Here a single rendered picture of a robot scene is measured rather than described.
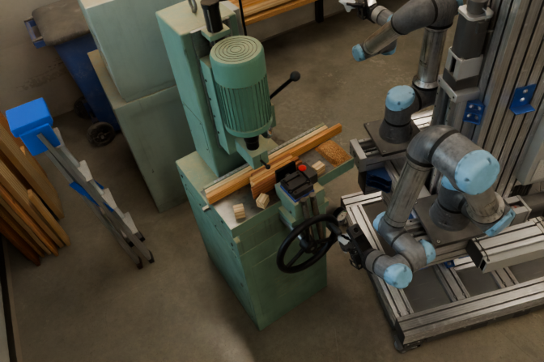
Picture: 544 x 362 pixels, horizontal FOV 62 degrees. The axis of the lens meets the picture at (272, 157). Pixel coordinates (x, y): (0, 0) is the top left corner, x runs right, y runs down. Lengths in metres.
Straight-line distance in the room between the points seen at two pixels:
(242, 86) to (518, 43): 0.86
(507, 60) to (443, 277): 1.20
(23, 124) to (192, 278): 1.24
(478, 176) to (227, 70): 0.78
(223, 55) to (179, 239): 1.65
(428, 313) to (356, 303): 0.41
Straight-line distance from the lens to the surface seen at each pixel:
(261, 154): 1.74
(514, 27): 1.58
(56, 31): 3.22
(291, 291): 2.38
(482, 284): 2.49
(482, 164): 1.28
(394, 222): 1.55
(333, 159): 1.90
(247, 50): 1.48
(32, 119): 2.12
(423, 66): 2.03
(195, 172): 2.10
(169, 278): 2.77
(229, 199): 1.83
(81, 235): 3.18
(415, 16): 1.81
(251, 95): 1.51
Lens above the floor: 2.29
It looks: 45 degrees down
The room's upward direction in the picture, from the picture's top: 8 degrees counter-clockwise
